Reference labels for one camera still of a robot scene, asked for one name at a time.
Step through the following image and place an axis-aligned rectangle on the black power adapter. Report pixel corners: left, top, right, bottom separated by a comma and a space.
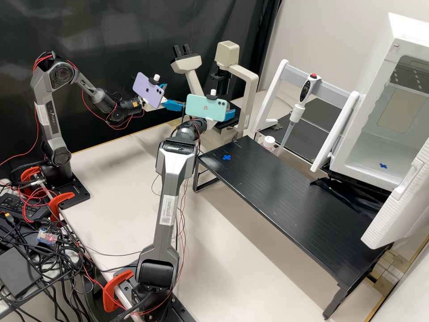
0, 193, 51, 222

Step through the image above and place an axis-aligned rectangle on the left wrist camera phone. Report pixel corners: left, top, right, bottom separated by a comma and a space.
132, 73, 168, 110

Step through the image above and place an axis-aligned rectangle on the pipette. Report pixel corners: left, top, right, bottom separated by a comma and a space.
276, 72, 322, 157

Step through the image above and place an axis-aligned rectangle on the white pipette stand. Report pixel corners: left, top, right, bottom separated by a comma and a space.
249, 59, 361, 174

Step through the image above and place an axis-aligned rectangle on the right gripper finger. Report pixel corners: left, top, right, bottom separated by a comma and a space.
222, 102, 237, 121

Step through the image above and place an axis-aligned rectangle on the small circuit board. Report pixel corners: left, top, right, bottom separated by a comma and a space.
36, 227, 63, 245

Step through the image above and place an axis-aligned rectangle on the black box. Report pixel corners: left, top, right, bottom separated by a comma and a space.
0, 246, 42, 298

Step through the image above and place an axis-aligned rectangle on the cream microscope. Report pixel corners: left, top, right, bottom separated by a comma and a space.
170, 41, 261, 152

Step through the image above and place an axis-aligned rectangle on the white incubator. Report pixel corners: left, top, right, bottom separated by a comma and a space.
330, 13, 429, 194

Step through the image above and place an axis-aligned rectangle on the wrist camera phone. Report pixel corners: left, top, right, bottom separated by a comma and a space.
185, 89, 231, 121
132, 73, 168, 110

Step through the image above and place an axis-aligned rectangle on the red clamp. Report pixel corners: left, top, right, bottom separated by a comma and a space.
19, 166, 43, 188
46, 191, 76, 223
102, 269, 135, 313

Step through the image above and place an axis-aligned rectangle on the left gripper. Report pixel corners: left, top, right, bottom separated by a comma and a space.
144, 84, 187, 111

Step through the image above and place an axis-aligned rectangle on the right wrist camera phone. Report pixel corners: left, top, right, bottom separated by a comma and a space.
185, 89, 231, 121

